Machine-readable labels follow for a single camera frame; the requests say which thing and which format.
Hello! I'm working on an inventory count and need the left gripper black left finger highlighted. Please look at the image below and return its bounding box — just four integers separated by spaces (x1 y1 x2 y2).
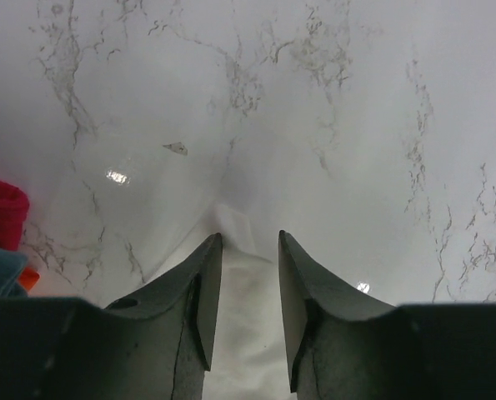
0 233 223 399

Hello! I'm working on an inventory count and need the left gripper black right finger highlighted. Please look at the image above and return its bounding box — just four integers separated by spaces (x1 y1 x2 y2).
278 231 496 399

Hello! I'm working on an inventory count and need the white t shirt robot print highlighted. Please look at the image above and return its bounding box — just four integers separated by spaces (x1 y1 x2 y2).
153 203 294 399

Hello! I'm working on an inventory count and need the pink red folded shirts bottom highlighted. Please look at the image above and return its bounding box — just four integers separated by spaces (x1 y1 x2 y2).
0 181 30 251

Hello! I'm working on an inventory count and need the orange folded t shirt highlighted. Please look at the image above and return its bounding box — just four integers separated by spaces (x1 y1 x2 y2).
18 267 40 292

